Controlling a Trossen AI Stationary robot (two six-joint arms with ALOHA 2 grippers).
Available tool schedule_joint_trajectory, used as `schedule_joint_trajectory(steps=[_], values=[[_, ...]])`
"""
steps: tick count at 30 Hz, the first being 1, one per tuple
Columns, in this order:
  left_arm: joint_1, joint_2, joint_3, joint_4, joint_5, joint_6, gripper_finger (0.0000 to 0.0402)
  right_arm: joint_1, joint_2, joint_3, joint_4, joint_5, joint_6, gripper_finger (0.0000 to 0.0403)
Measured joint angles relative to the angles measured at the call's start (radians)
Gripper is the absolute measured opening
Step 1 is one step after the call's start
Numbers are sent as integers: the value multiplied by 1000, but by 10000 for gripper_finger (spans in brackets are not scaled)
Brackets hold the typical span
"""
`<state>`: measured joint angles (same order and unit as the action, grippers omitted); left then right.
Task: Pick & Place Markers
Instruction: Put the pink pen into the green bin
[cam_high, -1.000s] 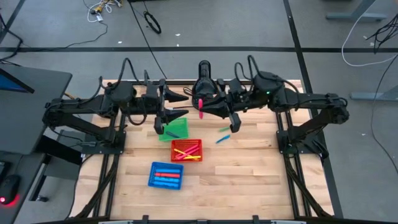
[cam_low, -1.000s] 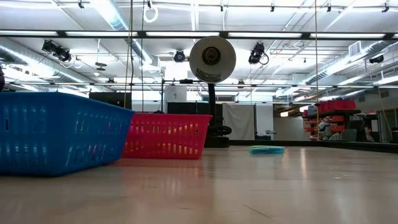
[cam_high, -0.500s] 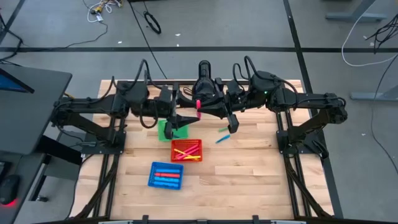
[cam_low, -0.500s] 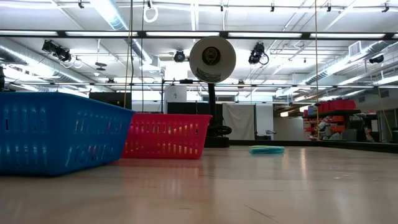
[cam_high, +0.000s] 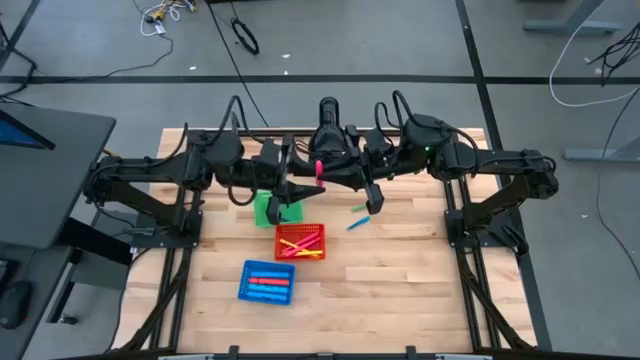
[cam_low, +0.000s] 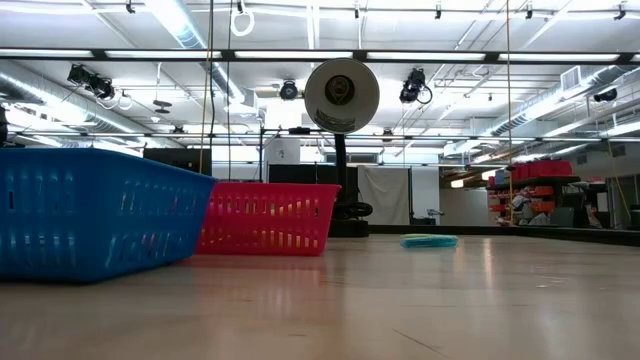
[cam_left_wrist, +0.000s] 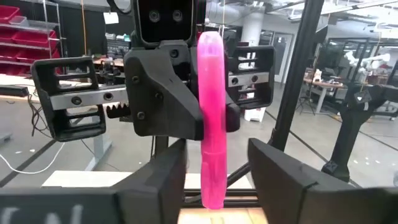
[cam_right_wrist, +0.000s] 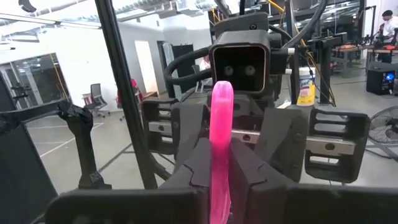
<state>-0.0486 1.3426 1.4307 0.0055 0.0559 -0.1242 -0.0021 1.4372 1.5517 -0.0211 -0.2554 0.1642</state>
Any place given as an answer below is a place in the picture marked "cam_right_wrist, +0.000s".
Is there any office chair red jacket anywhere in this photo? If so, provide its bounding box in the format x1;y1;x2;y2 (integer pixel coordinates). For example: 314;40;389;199
116;78;144;110

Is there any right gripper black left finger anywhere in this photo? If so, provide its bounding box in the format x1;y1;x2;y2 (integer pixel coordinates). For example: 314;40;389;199
159;138;214;224

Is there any grey office chair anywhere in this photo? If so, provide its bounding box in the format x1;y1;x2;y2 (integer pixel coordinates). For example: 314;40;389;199
82;83;109;118

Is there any black bracket stand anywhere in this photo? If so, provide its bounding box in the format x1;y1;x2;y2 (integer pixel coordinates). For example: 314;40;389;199
0;99;113;190

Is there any black aluminium rig frame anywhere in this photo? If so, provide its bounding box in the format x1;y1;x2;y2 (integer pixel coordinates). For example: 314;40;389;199
95;0;159;190

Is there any standing person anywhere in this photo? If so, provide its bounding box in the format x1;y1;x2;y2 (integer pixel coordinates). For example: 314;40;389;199
377;9;398;63

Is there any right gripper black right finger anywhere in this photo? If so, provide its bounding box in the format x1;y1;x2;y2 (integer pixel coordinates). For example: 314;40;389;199
229;139;290;224

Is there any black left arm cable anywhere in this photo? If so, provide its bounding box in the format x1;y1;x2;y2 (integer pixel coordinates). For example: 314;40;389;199
164;45;214;99

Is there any black left wrist camera housing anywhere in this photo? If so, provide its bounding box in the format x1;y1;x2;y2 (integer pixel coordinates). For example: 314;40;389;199
208;11;272;95

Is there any pink highlighter marker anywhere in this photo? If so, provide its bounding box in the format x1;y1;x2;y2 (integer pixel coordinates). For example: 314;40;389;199
208;80;234;224

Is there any black partition panel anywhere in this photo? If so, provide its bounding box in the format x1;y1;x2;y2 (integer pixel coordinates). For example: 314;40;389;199
172;43;195;94

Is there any yellow wipes canister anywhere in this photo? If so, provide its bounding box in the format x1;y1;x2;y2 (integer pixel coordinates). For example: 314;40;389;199
297;67;317;107

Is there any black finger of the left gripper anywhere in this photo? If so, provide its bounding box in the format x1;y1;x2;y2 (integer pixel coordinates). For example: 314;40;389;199
172;104;211;174
248;108;309;184

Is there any black flat panel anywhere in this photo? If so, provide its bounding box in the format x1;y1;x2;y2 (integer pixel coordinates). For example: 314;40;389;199
0;73;60;224

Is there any wooden workbench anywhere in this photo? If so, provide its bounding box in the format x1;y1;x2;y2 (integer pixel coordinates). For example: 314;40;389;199
331;43;398;77

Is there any black floor fan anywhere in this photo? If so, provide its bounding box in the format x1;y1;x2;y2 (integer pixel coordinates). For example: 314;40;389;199
368;105;398;153

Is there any glass door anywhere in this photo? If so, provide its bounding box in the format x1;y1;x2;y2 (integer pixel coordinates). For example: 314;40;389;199
0;52;72;110

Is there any black computer tower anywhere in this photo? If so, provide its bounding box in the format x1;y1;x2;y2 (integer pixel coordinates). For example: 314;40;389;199
366;68;397;96

